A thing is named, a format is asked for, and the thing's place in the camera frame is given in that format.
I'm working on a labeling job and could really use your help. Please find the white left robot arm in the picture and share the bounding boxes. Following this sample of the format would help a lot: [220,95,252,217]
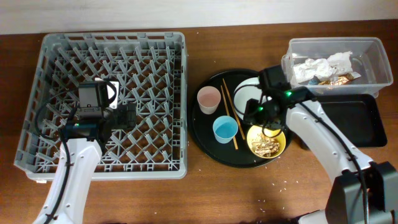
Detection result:
[34,103,136,223]

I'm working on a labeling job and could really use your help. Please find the blue cup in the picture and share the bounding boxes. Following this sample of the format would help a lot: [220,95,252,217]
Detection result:
[213,116,238,144]

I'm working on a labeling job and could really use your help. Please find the gold foil wrapper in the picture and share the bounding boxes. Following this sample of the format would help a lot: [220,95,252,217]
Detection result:
[318,73,356,86]

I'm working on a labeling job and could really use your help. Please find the wooden chopstick left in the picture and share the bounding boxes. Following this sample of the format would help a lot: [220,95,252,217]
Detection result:
[220,85,239,151]

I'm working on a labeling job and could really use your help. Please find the crumpled white paper waste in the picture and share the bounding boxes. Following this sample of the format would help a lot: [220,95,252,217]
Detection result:
[294,51,353,83]

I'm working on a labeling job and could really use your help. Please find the wooden chopstick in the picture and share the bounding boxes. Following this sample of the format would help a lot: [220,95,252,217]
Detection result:
[220,85,239,151]
[222,78,246,140]

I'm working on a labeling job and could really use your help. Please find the black rectangular bin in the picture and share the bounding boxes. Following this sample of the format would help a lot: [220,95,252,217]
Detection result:
[318,94,387,147]

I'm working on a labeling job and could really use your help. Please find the clear plastic waste bin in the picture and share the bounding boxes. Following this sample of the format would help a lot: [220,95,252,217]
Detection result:
[281,37,394,98]

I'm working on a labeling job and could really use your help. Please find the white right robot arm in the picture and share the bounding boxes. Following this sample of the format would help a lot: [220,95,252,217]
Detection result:
[248,87,397,224]

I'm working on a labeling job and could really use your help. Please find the yellow bowl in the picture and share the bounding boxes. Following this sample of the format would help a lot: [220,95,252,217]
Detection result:
[246,126,287,159]

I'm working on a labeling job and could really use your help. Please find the round black tray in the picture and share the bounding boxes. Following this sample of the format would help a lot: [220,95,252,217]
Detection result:
[187,69,275,168]

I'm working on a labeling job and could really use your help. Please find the food scraps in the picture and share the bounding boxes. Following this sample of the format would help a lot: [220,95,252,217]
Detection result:
[250,134,280,157]

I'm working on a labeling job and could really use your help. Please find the pink cup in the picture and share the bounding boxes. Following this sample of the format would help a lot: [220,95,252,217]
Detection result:
[197,86,221,114]

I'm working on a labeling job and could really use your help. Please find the wooden chopstick right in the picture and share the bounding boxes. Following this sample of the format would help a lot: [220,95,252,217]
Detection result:
[222,78,246,140]

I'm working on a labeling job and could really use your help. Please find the white plate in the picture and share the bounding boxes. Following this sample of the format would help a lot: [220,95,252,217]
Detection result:
[233,77,272,124]

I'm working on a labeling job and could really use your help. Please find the grey plastic dishwasher rack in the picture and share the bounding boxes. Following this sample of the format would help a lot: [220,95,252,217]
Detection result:
[14,32,187,182]

